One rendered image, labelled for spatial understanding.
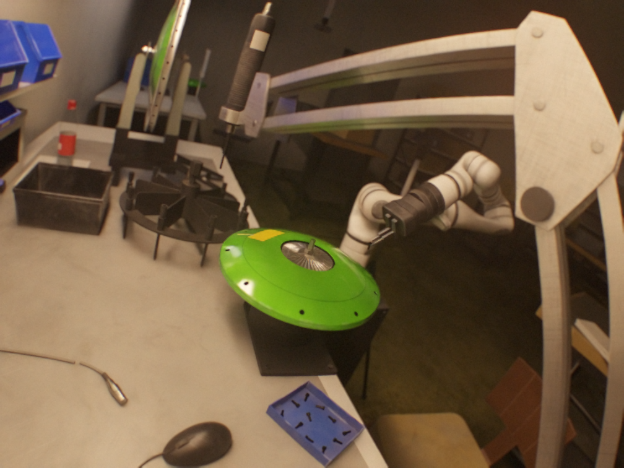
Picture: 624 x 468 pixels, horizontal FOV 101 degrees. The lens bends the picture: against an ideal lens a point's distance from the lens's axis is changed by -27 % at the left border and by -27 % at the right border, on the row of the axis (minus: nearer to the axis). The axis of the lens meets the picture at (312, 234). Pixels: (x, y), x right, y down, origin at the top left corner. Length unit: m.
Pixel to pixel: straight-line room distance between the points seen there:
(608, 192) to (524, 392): 0.99
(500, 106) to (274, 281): 0.42
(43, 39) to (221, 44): 4.05
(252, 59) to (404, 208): 0.41
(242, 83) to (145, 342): 0.46
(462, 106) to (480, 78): 7.27
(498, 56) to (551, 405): 0.26
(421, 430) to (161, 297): 0.82
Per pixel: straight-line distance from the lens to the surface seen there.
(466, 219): 1.06
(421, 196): 0.74
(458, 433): 1.22
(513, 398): 1.21
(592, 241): 4.54
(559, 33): 0.28
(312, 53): 5.48
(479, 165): 0.87
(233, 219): 0.89
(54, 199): 0.90
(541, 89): 0.26
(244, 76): 0.59
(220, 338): 0.67
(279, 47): 5.32
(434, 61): 0.33
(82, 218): 0.90
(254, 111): 0.50
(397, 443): 1.06
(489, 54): 0.30
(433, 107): 0.30
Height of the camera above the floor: 1.38
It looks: 23 degrees down
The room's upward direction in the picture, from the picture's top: 20 degrees clockwise
